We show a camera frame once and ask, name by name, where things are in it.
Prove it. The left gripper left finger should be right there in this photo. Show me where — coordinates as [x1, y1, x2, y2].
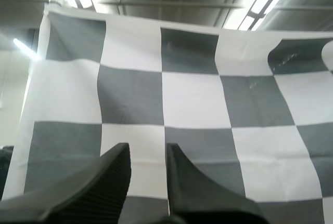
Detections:
[0, 142, 135, 224]

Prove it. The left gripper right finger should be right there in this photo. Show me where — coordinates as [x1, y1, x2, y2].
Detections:
[165, 142, 266, 224]

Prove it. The checked cloth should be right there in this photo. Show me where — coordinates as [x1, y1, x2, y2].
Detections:
[0, 3, 333, 224]

